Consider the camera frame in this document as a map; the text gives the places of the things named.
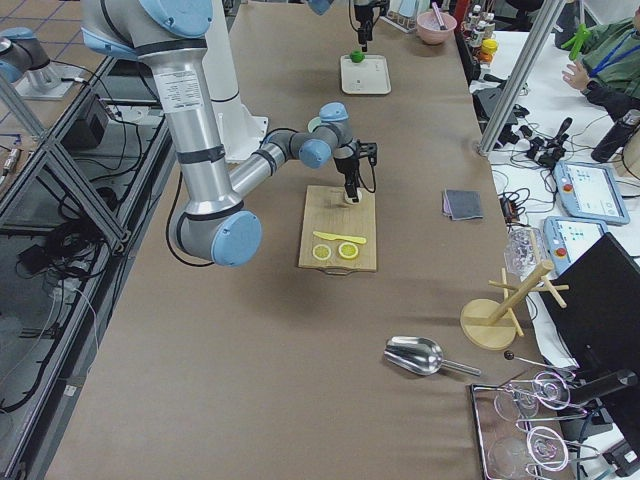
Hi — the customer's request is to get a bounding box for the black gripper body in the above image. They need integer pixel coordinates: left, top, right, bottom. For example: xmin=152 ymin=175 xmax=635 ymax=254
xmin=354 ymin=4 xmax=374 ymax=33
xmin=334 ymin=147 xmax=360 ymax=185

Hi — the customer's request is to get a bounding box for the white steamed bun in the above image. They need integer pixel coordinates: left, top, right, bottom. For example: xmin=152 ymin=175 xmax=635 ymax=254
xmin=344 ymin=190 xmax=362 ymax=205

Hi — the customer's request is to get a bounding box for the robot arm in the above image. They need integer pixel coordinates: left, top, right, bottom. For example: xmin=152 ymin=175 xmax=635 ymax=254
xmin=81 ymin=1 xmax=359 ymax=267
xmin=305 ymin=0 xmax=388 ymax=52

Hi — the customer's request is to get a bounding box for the mint green bowl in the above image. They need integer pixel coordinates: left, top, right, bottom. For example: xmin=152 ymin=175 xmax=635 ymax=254
xmin=307 ymin=116 xmax=322 ymax=133

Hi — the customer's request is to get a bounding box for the pink bowl with ice cubes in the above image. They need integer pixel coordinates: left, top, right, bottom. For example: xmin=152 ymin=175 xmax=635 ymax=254
xmin=416 ymin=11 xmax=458 ymax=45

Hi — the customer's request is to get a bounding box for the metal tube in pink bowl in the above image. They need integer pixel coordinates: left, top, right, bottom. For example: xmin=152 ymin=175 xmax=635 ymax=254
xmin=432 ymin=2 xmax=447 ymax=31

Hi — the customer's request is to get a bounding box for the green lime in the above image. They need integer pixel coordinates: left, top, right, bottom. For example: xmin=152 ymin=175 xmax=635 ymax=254
xmin=349 ymin=50 xmax=365 ymax=63

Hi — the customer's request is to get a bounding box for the white rabbit tray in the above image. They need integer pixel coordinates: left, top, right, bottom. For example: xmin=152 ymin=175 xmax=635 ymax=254
xmin=340 ymin=54 xmax=391 ymax=95

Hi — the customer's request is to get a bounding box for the wooden cutting board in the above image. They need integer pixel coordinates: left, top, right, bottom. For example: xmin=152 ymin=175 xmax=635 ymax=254
xmin=298 ymin=185 xmax=377 ymax=273

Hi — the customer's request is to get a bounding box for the yellow plastic knife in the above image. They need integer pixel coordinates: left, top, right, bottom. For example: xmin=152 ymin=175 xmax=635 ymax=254
xmin=312 ymin=230 xmax=367 ymax=245

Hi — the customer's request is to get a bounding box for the lemon slice near knife tip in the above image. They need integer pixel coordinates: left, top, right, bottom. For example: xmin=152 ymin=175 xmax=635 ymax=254
xmin=312 ymin=244 xmax=332 ymax=261

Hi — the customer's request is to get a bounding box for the folded grey cloth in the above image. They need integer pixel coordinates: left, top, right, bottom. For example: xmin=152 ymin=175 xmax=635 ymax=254
xmin=442 ymin=189 xmax=483 ymax=221

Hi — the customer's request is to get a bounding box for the metal scoop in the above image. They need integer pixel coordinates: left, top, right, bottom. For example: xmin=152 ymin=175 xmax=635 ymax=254
xmin=384 ymin=336 xmax=482 ymax=377

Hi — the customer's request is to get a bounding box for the wooden mug tree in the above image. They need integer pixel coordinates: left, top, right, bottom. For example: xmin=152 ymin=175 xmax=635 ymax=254
xmin=460 ymin=260 xmax=570 ymax=351

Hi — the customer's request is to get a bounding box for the person in green jacket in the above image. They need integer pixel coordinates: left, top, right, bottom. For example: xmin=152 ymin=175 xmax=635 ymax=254
xmin=562 ymin=16 xmax=639 ymax=121

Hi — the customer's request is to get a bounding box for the black water bottle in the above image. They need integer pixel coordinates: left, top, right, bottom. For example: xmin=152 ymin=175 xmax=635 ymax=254
xmin=591 ymin=109 xmax=639 ymax=163

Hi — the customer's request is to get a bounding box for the black monitor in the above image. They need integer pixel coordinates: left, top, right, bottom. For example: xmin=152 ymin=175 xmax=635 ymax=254
xmin=541 ymin=233 xmax=639 ymax=451

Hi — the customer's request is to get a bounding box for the glass rack tray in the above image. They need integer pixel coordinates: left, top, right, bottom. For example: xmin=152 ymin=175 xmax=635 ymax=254
xmin=469 ymin=370 xmax=600 ymax=479

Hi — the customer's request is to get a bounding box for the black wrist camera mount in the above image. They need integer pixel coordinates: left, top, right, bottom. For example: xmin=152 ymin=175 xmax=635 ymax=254
xmin=356 ymin=141 xmax=378 ymax=167

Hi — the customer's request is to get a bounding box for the white wire cup rack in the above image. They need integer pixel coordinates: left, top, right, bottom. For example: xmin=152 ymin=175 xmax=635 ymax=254
xmin=384 ymin=0 xmax=419 ymax=33

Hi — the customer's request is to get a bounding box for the lemon slice near knife handle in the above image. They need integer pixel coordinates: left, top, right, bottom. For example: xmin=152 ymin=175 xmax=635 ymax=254
xmin=337 ymin=241 xmax=359 ymax=260

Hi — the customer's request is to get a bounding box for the white camera mast base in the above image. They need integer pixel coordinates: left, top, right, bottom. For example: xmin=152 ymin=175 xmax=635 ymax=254
xmin=203 ymin=1 xmax=269 ymax=163

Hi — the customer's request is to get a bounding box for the aluminium frame post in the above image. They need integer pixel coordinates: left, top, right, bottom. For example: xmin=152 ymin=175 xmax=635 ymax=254
xmin=477 ymin=0 xmax=565 ymax=157

